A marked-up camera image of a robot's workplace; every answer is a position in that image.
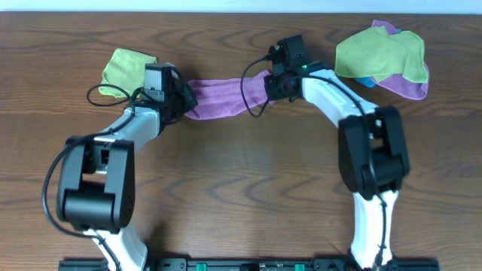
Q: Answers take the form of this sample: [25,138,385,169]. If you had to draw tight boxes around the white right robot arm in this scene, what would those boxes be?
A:
[264,35,410,270]

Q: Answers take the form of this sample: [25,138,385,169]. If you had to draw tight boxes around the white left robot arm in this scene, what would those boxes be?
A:
[55,62,197,270]

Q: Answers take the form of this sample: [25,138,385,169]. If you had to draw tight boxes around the black left camera cable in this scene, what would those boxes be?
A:
[41,83,151,271]

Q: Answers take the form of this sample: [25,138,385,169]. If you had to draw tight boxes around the folded green cloth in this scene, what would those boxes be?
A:
[102,48,157,96]

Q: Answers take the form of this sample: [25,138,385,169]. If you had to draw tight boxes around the purple microfiber cloth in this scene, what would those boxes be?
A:
[185,70,270,120]

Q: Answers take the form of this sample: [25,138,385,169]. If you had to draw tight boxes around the crumpled green cloth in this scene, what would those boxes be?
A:
[334,26,429,84]

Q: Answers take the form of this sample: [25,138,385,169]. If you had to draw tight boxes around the purple cloth in pile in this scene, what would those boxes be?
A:
[371,20,429,100]

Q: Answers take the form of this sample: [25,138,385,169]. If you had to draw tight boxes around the black right camera cable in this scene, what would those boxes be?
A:
[239,55,389,264]

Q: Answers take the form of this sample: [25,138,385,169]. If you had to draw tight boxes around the blue cloth in pile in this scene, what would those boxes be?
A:
[355,77,377,88]

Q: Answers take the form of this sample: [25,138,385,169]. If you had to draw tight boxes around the black camera cable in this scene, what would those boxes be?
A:
[41,83,151,271]
[239,55,389,264]

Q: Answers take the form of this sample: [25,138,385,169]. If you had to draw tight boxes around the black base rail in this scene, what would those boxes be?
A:
[58,257,441,271]

